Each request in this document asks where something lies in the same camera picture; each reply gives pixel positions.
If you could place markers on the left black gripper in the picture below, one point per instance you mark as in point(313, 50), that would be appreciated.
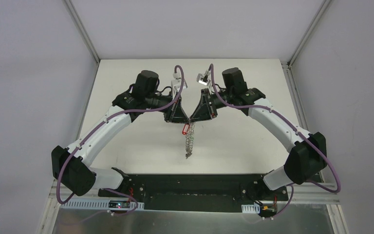
point(172, 109)

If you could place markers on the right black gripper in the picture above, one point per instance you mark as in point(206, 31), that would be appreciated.
point(207, 107)

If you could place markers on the silver key with red tag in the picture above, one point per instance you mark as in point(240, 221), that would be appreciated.
point(186, 129)

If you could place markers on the metal disc keyring with rings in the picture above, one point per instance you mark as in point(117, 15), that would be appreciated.
point(189, 140)

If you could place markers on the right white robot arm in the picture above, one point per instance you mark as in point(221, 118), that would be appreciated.
point(306, 151)

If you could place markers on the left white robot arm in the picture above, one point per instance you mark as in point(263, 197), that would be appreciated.
point(72, 165)

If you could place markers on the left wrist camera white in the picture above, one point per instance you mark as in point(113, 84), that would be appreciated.
point(176, 84)

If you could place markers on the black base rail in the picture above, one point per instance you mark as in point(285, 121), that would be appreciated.
point(223, 193)

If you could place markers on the right white cable duct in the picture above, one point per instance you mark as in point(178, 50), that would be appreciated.
point(251, 209)

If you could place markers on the aluminium frame rail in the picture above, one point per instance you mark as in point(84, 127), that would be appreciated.
point(303, 194)

